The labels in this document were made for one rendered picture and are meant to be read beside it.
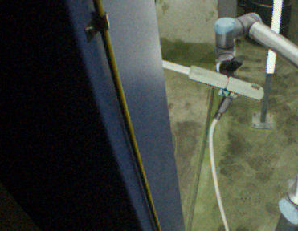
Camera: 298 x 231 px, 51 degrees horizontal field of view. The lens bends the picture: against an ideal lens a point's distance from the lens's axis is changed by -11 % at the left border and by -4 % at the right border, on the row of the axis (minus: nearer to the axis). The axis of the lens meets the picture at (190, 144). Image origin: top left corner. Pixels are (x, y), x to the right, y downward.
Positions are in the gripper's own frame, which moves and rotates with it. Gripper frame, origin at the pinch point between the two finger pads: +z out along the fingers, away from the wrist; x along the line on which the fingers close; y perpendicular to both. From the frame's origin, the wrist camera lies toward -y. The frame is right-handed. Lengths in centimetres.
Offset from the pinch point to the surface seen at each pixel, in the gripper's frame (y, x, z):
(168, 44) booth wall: 115, 7, -214
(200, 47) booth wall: 104, -27, -209
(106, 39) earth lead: -60, 44, 83
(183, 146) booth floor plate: 132, -24, -89
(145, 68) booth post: -52, 40, 74
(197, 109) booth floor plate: 127, -34, -135
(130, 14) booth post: -58, 43, 76
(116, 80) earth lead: -56, 42, 83
